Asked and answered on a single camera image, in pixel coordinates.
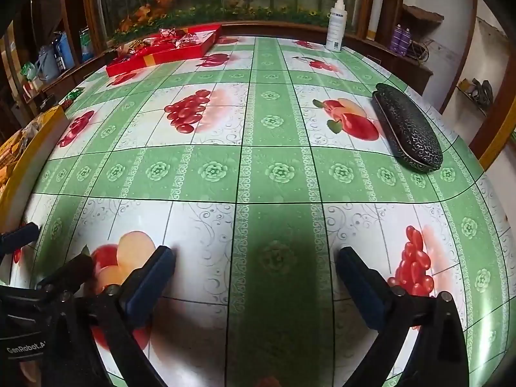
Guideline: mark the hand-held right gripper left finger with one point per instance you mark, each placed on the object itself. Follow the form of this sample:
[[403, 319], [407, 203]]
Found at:
[[150, 280]]

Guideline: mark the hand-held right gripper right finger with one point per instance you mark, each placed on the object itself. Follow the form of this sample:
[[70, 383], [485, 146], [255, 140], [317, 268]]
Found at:
[[359, 286]]

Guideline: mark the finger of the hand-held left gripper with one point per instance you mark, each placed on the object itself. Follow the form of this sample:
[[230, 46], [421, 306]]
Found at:
[[70, 272], [20, 236]]

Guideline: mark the yellow cardboard box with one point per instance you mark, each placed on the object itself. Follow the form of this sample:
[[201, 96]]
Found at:
[[44, 127]]

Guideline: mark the green fruit-print tablecloth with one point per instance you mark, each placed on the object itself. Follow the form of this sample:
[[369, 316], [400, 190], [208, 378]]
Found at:
[[274, 169]]

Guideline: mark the small green snack packet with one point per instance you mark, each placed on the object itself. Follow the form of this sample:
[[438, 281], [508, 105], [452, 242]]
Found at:
[[72, 97]]

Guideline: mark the black patterned glasses case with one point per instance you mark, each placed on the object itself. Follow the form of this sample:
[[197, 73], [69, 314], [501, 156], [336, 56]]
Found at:
[[407, 129]]

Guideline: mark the blue plastic jug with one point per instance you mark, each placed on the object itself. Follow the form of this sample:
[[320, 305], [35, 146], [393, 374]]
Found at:
[[48, 64]]

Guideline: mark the blue box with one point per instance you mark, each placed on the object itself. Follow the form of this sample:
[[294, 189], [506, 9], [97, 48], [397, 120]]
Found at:
[[65, 50]]

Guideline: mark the green and white pack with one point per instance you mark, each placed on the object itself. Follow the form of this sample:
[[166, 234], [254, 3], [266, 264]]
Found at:
[[85, 45]]

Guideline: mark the red gift box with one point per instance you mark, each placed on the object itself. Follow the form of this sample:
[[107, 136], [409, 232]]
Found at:
[[169, 50]]

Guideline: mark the white spray bottle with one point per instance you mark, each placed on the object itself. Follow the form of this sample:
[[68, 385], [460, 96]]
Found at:
[[336, 28]]

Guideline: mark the white paper roll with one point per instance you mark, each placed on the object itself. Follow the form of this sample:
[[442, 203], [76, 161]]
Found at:
[[377, 12]]

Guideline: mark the clutter on wall shelf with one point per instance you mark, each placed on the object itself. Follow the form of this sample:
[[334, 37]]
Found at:
[[479, 90]]

